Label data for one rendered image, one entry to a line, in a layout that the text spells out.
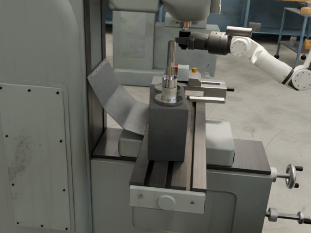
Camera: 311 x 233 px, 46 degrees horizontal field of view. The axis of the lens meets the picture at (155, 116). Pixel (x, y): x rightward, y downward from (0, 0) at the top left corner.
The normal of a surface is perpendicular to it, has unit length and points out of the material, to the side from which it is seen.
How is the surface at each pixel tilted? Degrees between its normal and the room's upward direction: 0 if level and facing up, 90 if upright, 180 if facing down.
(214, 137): 0
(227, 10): 90
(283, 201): 0
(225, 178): 90
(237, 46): 87
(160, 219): 90
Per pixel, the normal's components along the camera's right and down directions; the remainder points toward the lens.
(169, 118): 0.01, 0.41
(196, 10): -0.04, 0.79
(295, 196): 0.04, -0.91
